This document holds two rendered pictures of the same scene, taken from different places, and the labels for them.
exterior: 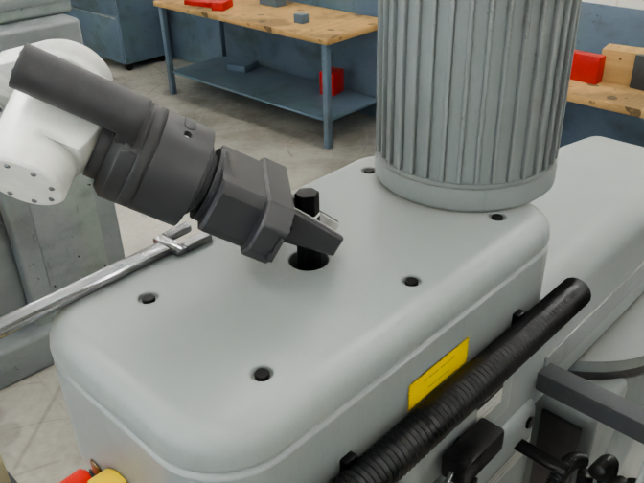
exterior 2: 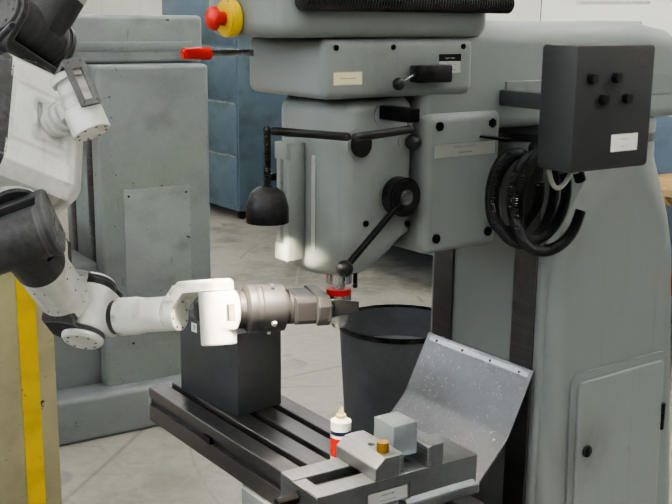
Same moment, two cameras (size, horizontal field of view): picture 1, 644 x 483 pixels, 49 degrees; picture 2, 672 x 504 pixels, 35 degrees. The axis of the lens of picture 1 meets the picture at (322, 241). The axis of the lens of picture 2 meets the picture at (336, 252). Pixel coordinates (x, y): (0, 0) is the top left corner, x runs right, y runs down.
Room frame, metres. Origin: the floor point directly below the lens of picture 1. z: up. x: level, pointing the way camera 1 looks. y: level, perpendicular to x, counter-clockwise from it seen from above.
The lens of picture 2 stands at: (-1.32, -0.29, 1.77)
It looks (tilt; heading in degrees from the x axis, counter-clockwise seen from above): 13 degrees down; 9
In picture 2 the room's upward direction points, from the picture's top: 1 degrees clockwise
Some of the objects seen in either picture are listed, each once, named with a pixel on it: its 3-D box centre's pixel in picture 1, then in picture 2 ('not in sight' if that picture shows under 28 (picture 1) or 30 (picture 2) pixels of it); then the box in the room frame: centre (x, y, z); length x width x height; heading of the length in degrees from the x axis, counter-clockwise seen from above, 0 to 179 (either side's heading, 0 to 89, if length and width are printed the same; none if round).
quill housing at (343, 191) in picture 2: not in sight; (342, 181); (0.56, 0.01, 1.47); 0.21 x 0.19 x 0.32; 45
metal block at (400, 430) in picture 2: not in sight; (395, 434); (0.43, -0.11, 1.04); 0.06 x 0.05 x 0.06; 43
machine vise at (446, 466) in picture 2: not in sight; (380, 470); (0.41, -0.09, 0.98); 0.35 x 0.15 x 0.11; 133
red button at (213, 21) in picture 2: not in sight; (216, 18); (0.38, 0.19, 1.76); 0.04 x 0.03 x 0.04; 45
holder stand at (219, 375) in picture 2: not in sight; (229, 355); (0.86, 0.31, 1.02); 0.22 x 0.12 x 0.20; 51
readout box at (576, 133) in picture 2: not in sight; (598, 106); (0.53, -0.44, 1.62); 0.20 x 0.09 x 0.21; 135
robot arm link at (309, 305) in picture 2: not in sight; (291, 307); (0.52, 0.09, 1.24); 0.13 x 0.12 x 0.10; 27
